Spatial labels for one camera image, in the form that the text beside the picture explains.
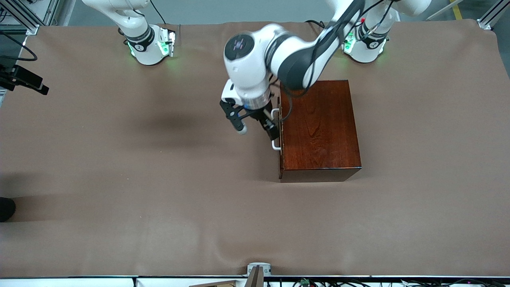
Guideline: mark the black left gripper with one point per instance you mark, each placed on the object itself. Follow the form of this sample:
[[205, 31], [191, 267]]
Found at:
[[264, 116]]

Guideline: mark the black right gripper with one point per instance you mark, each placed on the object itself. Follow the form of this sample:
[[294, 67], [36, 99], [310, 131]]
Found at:
[[26, 77]]

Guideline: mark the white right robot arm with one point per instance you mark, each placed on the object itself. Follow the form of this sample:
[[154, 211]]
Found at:
[[139, 40]]

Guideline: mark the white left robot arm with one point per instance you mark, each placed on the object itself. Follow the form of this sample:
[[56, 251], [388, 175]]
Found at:
[[255, 56]]

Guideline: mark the dark red wooden cabinet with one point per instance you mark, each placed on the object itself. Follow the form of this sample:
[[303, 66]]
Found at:
[[322, 127]]

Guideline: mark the brown table cloth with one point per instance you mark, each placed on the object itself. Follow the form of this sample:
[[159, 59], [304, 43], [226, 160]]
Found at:
[[199, 219]]

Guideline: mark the black rounded object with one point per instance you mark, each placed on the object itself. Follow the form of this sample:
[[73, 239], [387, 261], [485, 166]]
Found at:
[[6, 209]]

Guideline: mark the brown cardboard piece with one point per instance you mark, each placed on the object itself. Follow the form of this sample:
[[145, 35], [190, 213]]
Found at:
[[215, 284]]

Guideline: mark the aluminium frame profile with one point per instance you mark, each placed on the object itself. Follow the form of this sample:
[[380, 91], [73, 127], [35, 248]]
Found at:
[[494, 14], [28, 18]]

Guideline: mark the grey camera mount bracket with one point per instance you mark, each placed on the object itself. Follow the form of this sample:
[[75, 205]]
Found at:
[[258, 270]]

